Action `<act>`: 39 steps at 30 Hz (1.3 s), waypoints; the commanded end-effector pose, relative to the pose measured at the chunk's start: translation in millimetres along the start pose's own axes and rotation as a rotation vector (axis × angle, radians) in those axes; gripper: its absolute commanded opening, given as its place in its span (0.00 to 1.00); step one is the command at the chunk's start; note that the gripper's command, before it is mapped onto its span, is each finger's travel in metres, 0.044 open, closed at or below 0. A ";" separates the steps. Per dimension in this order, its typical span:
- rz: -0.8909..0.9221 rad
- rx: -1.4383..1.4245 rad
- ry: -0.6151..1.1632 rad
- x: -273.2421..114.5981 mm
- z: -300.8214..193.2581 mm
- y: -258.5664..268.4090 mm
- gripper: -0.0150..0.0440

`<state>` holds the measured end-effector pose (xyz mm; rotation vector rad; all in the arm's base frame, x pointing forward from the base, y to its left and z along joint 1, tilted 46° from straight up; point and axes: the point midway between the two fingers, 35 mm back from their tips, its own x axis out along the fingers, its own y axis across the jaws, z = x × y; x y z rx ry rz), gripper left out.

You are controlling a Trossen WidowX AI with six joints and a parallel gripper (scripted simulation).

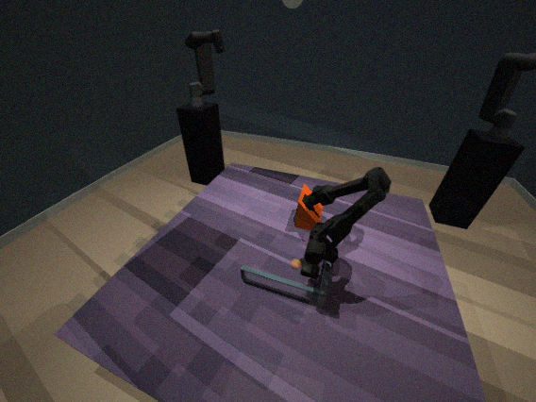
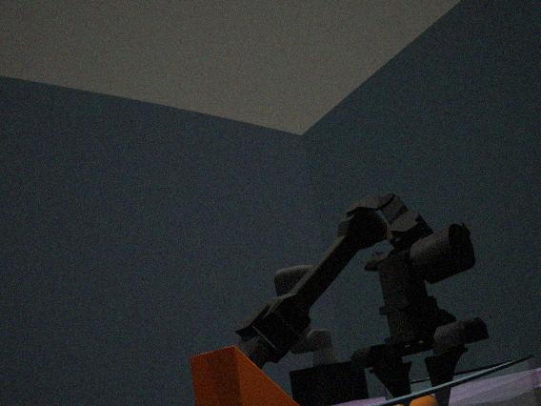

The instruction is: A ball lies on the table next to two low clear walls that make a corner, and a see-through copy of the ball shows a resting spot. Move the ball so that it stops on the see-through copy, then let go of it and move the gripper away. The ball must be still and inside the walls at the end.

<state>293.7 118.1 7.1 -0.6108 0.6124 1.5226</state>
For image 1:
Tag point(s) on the see-through orange ball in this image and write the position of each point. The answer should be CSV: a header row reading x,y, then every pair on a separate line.
x,y
296,264

